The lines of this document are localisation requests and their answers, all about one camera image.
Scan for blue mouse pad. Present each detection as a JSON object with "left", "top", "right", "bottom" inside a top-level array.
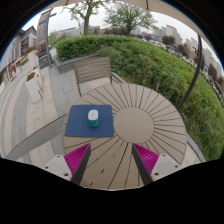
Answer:
[{"left": 64, "top": 104, "right": 115, "bottom": 138}]

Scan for white and teal computer mouse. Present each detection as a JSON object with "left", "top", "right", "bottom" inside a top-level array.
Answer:
[{"left": 87, "top": 109, "right": 100, "bottom": 128}]

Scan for grey storefront building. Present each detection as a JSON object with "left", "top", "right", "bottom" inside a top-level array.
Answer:
[{"left": 0, "top": 25, "right": 38, "bottom": 91}]

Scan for tall white planter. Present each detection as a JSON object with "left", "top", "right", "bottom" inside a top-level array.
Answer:
[{"left": 26, "top": 45, "right": 39, "bottom": 70}]

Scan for dark curved umbrella pole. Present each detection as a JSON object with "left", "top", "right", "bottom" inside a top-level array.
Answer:
[{"left": 176, "top": 34, "right": 203, "bottom": 111}]

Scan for distant apartment buildings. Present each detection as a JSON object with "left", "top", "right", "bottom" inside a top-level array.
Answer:
[{"left": 151, "top": 23, "right": 224, "bottom": 81}]

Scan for grey sign pylon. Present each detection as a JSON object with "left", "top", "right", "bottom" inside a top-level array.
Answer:
[{"left": 35, "top": 8, "right": 58, "bottom": 70}]

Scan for round-crowned tree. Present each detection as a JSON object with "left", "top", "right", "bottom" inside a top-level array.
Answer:
[{"left": 103, "top": 1, "right": 158, "bottom": 36}]

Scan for beige slatted chair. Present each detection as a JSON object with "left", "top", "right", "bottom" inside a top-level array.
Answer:
[{"left": 72, "top": 55, "right": 128, "bottom": 98}]

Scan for green hedge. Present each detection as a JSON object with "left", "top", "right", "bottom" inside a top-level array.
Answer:
[{"left": 54, "top": 34, "right": 224, "bottom": 161}]

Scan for white planter with flowers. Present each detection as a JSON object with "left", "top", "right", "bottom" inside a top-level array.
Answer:
[{"left": 25, "top": 71, "right": 44, "bottom": 104}]

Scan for beige patio umbrella canopy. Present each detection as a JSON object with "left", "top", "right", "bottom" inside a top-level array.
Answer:
[{"left": 46, "top": 0, "right": 188, "bottom": 21}]

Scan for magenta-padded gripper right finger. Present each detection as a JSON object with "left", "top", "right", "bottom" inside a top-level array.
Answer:
[{"left": 131, "top": 143, "right": 184, "bottom": 186}]

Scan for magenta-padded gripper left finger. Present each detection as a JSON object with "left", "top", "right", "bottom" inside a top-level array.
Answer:
[{"left": 42, "top": 143, "right": 92, "bottom": 187}]

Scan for thin-crowned tree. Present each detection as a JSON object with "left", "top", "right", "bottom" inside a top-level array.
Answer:
[{"left": 61, "top": 0, "right": 111, "bottom": 36}]

